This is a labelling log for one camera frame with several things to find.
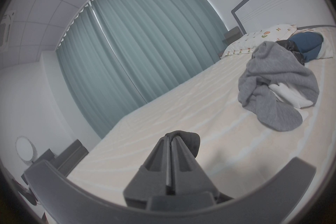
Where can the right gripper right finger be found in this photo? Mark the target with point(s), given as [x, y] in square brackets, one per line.
[191, 182]

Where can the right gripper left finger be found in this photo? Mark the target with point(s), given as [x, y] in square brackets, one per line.
[154, 182]

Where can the bed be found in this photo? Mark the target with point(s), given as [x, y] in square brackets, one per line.
[170, 107]

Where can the pile of clothes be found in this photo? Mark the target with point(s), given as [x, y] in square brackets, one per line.
[278, 73]

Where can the black chest of drawers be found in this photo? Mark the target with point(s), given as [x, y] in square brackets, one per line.
[72, 157]

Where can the black dressing table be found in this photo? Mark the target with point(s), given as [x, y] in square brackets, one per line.
[42, 162]

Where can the blue-green curtain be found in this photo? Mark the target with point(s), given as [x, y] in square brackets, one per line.
[86, 73]
[157, 20]

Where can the round white mirror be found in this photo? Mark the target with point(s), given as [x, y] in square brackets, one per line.
[25, 149]

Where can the grey bedside table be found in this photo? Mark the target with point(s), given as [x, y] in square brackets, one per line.
[232, 35]

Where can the white printed pillow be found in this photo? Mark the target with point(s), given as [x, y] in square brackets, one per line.
[249, 40]

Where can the white ceiling air vent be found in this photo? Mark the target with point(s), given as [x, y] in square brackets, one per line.
[6, 31]

